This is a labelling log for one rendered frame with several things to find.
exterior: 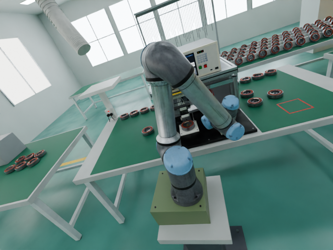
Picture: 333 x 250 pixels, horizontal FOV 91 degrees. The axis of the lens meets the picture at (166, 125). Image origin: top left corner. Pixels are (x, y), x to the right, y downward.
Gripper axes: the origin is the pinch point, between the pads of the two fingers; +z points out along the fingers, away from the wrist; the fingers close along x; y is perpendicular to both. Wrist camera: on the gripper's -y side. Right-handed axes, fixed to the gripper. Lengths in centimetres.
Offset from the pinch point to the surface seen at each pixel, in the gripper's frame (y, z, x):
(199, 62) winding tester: -49, -15, -3
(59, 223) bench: 33, 39, -161
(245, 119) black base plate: -8.3, 13.3, 17.5
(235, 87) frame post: -32.5, 4.7, 18.5
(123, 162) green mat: 2, 9, -79
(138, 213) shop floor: 36, 77, -100
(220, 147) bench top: 9.3, 8.1, -6.2
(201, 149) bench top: 8.0, 6.4, -19.0
